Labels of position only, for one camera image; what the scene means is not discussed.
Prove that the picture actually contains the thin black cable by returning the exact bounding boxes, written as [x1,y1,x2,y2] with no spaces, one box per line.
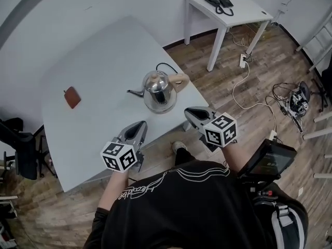
[155,62,182,75]

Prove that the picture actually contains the stainless steel kettle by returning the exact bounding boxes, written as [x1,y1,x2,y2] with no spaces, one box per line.
[126,70,190,114]

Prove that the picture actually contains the person's black shirt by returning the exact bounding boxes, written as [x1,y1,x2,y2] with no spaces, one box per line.
[85,160,275,249]

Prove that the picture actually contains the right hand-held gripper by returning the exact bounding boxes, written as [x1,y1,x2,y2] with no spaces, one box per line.
[184,106,238,153]

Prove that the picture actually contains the black monitor screen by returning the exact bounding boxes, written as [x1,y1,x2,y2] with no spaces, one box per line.
[237,138,298,185]

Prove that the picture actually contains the person's shoe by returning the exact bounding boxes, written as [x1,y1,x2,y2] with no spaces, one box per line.
[171,141,188,153]

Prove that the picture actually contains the large white table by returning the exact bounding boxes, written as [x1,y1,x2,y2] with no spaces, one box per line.
[41,15,211,193]

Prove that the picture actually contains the black office chair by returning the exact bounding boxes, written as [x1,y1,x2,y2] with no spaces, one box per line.
[310,68,332,114]
[0,117,58,181]

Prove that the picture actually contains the white power cable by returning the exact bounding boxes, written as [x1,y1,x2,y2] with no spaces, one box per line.
[228,30,277,132]

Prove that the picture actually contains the person's left forearm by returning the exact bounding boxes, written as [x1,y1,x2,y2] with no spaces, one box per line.
[96,168,130,213]

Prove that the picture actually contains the aluminium ladder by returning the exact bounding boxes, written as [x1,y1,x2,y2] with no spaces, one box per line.
[295,16,332,73]

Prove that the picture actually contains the brown leather wallet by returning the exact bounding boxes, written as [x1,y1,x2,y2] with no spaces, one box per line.
[63,86,82,110]

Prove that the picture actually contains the black backpack strap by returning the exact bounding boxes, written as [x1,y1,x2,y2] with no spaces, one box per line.
[253,190,310,249]

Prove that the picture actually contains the electronic device on floor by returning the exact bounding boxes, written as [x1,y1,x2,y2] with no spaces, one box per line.
[288,81,311,117]

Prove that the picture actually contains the white side table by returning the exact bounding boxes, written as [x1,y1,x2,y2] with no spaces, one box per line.
[302,111,332,179]

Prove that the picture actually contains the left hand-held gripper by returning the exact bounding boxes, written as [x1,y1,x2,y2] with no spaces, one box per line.
[100,120,149,173]

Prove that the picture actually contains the black floor cables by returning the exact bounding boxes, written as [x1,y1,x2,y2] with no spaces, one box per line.
[264,81,293,115]

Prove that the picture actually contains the small white table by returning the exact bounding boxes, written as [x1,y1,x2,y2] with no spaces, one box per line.
[184,0,274,73]

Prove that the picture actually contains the person's leg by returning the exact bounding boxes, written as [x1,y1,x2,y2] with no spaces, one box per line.
[174,147,196,166]

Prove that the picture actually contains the white shelf rack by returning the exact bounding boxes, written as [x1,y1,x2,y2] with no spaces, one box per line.
[0,192,19,249]

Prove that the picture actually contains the person's right forearm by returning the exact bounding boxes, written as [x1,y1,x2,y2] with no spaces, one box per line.
[220,141,246,178]

